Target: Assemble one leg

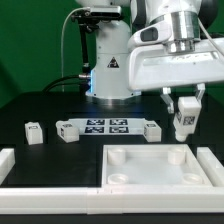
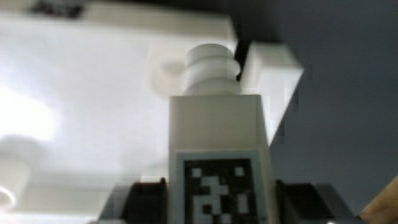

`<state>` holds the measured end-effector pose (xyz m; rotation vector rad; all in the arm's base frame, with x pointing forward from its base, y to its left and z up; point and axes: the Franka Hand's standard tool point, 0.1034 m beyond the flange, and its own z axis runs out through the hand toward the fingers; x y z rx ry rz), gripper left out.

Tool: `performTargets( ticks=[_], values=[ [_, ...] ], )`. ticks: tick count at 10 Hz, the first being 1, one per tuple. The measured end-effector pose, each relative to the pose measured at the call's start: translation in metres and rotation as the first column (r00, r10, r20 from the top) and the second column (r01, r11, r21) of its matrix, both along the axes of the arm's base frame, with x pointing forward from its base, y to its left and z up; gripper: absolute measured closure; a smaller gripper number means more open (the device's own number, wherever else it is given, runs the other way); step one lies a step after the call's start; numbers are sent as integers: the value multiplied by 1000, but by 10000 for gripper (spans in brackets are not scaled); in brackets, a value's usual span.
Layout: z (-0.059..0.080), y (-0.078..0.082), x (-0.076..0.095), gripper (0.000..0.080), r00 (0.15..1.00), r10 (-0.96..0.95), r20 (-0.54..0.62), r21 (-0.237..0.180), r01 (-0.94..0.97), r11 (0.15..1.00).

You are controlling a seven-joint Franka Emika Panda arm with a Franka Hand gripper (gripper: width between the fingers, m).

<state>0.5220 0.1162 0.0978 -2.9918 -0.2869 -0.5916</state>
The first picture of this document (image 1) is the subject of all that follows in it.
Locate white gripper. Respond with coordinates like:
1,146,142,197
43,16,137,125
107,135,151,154
127,39,224,114

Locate white square table top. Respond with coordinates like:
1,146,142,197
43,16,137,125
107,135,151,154
102,144,212,186

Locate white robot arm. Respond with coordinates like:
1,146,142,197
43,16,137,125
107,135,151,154
74,0,224,112

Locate white U-shaped obstacle fence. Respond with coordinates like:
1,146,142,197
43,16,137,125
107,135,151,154
0,147,224,214

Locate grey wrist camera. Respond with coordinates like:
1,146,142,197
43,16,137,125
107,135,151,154
140,27,158,42

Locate black cables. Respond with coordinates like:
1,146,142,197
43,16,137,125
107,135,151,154
42,74,92,93

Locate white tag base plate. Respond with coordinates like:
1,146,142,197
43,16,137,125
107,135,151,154
69,118,145,135

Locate black camera on stand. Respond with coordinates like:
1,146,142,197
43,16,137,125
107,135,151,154
71,5,123,76

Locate white cable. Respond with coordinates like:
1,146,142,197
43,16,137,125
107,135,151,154
60,7,88,93

